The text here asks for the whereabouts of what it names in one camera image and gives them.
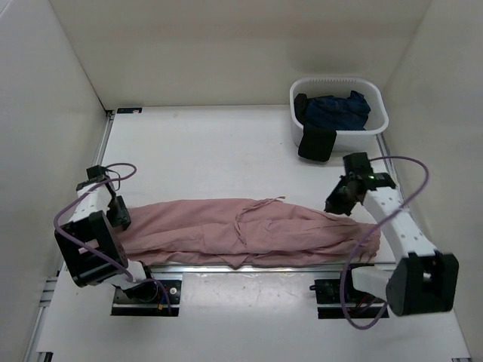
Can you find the white plastic basket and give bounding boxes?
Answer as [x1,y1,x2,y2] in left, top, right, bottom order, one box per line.
[289,76,389,152]

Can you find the aluminium front rail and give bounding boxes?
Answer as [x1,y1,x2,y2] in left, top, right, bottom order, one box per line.
[149,262,397,275]

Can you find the aluminium right rail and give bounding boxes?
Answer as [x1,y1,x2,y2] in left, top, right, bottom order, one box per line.
[376,133,405,201]

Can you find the black trousers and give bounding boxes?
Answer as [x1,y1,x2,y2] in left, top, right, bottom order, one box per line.
[293,94,337,162]

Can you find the pink trousers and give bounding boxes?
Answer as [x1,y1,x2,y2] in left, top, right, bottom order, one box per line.
[117,198,381,268]

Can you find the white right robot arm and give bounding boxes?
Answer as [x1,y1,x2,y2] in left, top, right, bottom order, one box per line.
[325,171,459,317]

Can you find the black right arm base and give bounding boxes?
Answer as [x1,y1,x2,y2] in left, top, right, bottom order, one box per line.
[309,279,383,320]

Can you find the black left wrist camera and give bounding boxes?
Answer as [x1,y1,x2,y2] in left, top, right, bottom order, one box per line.
[86,164,109,184]

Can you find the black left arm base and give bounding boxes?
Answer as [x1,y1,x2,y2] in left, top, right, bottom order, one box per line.
[111,275,183,318]

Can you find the aluminium rail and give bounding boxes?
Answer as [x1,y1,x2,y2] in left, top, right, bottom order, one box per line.
[376,133,405,201]
[149,262,397,275]
[58,109,115,271]

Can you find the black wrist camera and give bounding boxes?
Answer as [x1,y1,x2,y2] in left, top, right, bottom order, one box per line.
[86,164,109,184]
[343,152,374,175]

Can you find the dark blue trousers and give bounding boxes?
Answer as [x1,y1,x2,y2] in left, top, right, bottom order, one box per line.
[303,90,371,131]

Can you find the aluminium left rail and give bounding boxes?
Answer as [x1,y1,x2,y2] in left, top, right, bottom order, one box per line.
[58,109,115,271]

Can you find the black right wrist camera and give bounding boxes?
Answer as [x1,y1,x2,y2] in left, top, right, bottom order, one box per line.
[343,152,374,175]

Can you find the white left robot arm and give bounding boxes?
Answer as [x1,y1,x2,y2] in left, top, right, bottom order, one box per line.
[54,177,162,302]

